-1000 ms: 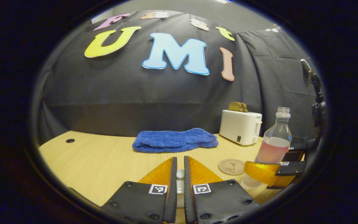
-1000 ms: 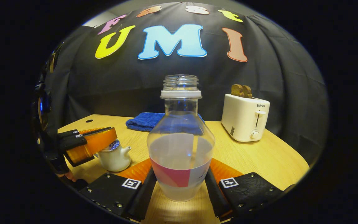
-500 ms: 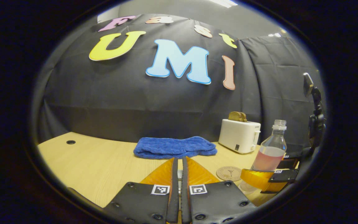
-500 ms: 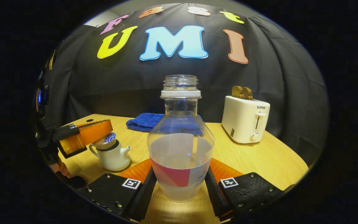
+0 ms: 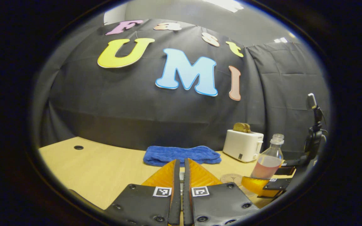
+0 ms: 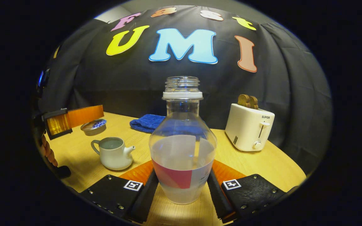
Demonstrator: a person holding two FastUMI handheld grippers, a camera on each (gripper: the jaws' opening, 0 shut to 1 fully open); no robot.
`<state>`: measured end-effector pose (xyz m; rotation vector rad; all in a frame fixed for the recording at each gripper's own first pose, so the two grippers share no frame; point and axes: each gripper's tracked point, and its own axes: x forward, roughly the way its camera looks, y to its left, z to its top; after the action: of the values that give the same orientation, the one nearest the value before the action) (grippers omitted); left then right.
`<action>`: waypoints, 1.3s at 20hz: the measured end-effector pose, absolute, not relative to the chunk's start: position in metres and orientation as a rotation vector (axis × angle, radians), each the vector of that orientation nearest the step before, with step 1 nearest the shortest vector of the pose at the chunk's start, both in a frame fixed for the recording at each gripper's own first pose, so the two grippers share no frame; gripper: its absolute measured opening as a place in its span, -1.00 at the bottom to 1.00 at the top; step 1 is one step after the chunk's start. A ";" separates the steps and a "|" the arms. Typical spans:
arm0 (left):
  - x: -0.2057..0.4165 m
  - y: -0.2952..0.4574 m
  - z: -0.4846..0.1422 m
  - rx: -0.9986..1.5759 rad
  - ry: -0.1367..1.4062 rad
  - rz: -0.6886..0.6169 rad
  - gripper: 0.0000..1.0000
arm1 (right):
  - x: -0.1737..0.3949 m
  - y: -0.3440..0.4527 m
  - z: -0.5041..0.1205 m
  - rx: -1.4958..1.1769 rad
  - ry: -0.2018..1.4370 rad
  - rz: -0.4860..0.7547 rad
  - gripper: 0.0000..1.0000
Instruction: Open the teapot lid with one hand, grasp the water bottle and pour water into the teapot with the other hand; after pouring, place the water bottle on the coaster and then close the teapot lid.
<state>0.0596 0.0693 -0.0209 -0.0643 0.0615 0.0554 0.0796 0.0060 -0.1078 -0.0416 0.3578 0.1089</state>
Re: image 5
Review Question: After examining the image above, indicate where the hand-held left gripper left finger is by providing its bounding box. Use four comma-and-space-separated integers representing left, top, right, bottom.
104, 159, 181, 226

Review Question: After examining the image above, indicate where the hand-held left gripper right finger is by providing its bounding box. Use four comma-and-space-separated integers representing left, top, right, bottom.
183, 158, 260, 226

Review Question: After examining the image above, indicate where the clear plastic water bottle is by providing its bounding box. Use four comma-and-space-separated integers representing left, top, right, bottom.
251, 134, 285, 180

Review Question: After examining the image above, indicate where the round wooden coaster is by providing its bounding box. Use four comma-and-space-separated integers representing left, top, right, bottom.
220, 173, 244, 186

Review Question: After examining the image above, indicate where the blue towel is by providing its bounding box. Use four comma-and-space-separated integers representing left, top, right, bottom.
143, 145, 222, 167

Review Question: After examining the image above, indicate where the white toaster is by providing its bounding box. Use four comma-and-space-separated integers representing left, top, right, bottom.
223, 129, 264, 163

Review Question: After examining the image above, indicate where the black backdrop cloth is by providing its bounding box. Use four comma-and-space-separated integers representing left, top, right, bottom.
33, 19, 331, 160

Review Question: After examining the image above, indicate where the long ceiling light panel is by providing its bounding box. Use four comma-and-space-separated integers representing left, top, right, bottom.
205, 0, 244, 13

